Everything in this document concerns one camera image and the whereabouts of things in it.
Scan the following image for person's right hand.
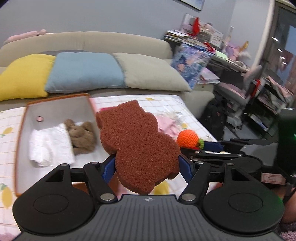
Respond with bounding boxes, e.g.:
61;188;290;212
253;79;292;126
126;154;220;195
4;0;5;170
274;186;296;223

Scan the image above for black storage rack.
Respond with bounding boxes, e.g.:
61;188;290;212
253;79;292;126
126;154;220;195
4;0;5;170
245;76;293;142

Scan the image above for blue anime print bag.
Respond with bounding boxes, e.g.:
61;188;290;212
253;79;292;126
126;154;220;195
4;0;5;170
171;43;213;89

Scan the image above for beige sofa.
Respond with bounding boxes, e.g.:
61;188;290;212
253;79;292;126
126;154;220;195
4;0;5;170
1;31;214;118

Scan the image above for brown plush teddy bear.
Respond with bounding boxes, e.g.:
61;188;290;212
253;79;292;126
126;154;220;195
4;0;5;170
64;119;96;156

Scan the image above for lemon print checkered tablecloth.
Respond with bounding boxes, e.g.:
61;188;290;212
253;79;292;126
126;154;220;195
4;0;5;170
1;94;215;240

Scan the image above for light blue pillow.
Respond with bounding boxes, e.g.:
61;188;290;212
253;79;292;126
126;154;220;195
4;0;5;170
45;52;125;94

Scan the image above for black backpack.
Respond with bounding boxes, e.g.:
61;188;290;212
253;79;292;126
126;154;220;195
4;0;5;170
199;97;227;141

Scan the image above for pink plush on sofa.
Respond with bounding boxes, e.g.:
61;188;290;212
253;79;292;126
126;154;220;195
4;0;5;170
4;29;47;45

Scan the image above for beige pillow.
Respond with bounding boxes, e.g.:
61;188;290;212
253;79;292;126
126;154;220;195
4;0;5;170
113;53;191;92

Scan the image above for orange white storage box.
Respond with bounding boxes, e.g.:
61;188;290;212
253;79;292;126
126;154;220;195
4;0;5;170
15;94;109;196

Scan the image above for pink office chair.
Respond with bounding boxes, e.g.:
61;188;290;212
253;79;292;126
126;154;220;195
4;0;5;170
216;65;262;129

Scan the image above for yellow pillow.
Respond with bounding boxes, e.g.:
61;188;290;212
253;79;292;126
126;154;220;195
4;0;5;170
0;54;56;101

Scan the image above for white cloth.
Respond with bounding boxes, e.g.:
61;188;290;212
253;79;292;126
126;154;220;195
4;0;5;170
29;123;75;167

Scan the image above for pink fabric piece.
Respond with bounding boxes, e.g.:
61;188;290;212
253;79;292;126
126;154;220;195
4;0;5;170
155;113;187;139

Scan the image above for brown bear-shaped sponge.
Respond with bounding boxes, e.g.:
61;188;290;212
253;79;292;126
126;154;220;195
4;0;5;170
95;100;181;195

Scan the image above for red orange crochet flower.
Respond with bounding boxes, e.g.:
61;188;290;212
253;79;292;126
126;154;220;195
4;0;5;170
176;130;204;150

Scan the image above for cluttered desk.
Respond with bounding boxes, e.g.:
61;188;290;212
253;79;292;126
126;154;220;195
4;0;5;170
163;14;250;80

